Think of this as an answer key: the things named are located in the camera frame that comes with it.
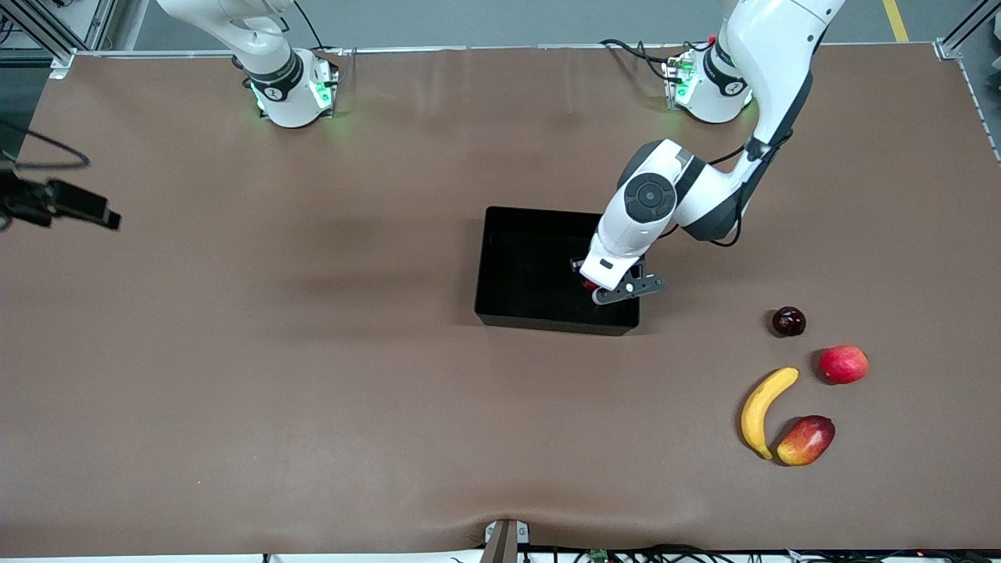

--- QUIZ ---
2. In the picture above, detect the black plastic box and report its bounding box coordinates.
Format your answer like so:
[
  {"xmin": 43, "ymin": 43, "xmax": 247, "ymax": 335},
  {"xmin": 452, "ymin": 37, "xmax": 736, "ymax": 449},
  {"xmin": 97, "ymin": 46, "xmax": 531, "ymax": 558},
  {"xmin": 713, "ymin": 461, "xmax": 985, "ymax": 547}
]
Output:
[{"xmin": 474, "ymin": 206, "xmax": 642, "ymax": 337}]

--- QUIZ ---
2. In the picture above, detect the yellow banana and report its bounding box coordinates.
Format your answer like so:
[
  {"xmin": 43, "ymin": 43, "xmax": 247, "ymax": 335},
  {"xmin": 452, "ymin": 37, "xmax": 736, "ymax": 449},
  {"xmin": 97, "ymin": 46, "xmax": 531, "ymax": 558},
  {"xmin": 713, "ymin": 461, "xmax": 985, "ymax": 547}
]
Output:
[{"xmin": 741, "ymin": 367, "xmax": 801, "ymax": 461}]

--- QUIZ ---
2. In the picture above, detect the red round apple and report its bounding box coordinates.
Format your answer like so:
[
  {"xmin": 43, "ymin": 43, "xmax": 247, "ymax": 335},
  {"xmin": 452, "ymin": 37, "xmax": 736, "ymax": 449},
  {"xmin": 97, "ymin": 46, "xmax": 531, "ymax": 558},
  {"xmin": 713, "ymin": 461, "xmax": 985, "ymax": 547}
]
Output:
[{"xmin": 819, "ymin": 345, "xmax": 870, "ymax": 385}]

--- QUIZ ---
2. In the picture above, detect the red yellow mango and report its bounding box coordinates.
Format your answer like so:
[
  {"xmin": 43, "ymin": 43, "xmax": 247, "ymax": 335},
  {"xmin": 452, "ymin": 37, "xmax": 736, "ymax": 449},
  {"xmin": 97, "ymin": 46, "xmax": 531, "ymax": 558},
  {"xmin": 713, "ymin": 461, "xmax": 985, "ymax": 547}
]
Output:
[{"xmin": 776, "ymin": 415, "xmax": 836, "ymax": 467}]

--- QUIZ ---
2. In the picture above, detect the aluminium frame profile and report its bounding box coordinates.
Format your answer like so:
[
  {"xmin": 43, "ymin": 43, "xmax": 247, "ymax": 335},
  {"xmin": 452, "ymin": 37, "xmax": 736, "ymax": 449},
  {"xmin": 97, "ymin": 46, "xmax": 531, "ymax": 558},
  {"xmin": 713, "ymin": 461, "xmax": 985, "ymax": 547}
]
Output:
[
  {"xmin": 0, "ymin": 0, "xmax": 118, "ymax": 79},
  {"xmin": 935, "ymin": 0, "xmax": 1001, "ymax": 59}
]

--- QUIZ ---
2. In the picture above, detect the black left arm base cable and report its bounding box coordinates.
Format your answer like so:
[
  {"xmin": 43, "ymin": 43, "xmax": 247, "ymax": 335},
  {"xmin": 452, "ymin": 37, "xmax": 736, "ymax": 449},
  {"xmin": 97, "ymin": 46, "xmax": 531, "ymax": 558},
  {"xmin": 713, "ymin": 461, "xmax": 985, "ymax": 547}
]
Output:
[{"xmin": 600, "ymin": 38, "xmax": 689, "ymax": 83}]

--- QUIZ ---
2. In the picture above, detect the black arm base cable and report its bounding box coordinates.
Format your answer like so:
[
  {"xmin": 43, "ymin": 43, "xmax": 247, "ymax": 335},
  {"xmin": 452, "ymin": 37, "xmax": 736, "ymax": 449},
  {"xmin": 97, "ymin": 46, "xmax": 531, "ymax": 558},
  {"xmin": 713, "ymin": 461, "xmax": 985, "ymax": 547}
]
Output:
[
  {"xmin": 293, "ymin": 0, "xmax": 345, "ymax": 59},
  {"xmin": 600, "ymin": 38, "xmax": 689, "ymax": 83}
]

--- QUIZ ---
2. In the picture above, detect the grey table edge bracket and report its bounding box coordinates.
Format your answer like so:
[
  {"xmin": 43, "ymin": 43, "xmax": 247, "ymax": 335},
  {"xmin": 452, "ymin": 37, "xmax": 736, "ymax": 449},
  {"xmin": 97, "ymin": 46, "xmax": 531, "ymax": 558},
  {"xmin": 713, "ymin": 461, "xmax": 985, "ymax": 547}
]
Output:
[{"xmin": 483, "ymin": 518, "xmax": 531, "ymax": 563}]

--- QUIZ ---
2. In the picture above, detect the black right arm base cable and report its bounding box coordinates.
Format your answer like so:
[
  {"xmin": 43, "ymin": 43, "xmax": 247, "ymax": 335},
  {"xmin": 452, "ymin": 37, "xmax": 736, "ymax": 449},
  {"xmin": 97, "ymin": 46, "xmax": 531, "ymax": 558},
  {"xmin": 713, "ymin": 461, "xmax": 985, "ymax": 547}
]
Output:
[{"xmin": 293, "ymin": 0, "xmax": 345, "ymax": 59}]

